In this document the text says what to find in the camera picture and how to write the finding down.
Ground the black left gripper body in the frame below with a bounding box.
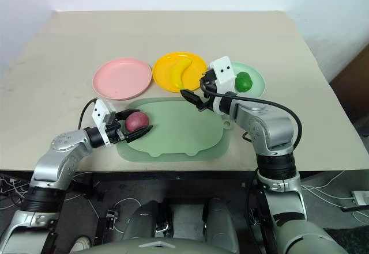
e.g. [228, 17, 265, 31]
[104, 111, 129, 145]

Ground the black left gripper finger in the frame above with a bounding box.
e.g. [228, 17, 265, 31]
[115, 108, 141, 120]
[125, 125, 153, 144]

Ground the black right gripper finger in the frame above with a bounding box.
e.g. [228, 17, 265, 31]
[180, 88, 204, 107]
[196, 97, 216, 112]

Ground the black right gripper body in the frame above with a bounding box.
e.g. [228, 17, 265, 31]
[200, 67, 220, 101]

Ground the purple-red toy potato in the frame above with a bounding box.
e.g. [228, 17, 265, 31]
[125, 111, 150, 132]

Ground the pink plate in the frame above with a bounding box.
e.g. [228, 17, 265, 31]
[92, 58, 153, 101]

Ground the yellow plate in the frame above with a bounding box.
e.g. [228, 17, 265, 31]
[152, 51, 209, 93]

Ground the light green plate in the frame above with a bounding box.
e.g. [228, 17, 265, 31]
[229, 61, 266, 98]

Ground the dark green silicone mat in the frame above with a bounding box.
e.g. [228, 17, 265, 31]
[116, 96, 233, 163]

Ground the yellow toy banana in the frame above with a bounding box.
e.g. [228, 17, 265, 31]
[170, 58, 193, 90]

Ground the green toy fruit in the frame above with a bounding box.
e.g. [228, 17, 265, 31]
[234, 71, 253, 93]

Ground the light green shaped board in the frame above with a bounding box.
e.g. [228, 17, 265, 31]
[126, 99, 233, 158]

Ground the dark grey rounded shape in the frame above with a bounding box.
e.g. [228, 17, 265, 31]
[122, 200, 171, 242]
[205, 198, 240, 253]

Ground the grey-green curved robot cover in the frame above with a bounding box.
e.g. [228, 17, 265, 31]
[70, 235, 242, 254]

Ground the white shoe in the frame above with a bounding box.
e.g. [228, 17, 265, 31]
[70, 235, 92, 252]

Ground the brown wooden cabinet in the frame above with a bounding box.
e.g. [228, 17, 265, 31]
[330, 45, 369, 131]

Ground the white power strip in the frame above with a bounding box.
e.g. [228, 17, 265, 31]
[351, 190, 369, 206]

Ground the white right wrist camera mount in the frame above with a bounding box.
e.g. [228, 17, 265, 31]
[208, 55, 238, 113]

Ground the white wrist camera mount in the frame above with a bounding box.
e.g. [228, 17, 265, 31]
[91, 98, 118, 147]
[208, 55, 238, 113]

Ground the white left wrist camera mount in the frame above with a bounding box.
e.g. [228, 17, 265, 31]
[91, 98, 118, 147]

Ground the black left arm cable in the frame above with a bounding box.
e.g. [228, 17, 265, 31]
[78, 98, 97, 129]

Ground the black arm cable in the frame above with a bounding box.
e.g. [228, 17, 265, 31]
[201, 78, 303, 146]
[78, 98, 97, 129]

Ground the black table frame bar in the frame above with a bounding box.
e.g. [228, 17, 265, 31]
[0, 170, 318, 182]

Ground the white floor cable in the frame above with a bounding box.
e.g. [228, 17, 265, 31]
[299, 170, 369, 219]
[0, 175, 31, 210]
[86, 197, 142, 233]

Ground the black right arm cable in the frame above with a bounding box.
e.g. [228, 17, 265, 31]
[201, 78, 303, 146]

